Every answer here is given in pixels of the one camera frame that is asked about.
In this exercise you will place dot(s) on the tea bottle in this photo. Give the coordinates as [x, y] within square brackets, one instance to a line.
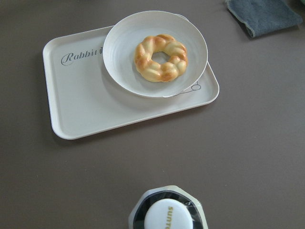
[168, 207]

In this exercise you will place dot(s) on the white serving tray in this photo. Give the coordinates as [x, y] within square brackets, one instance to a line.
[84, 100]

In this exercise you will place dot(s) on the white plate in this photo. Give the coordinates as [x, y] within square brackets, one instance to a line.
[123, 38]

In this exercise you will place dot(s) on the grey folded cloth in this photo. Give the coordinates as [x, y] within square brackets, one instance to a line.
[261, 17]

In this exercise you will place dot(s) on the braided ring bread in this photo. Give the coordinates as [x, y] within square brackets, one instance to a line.
[160, 58]

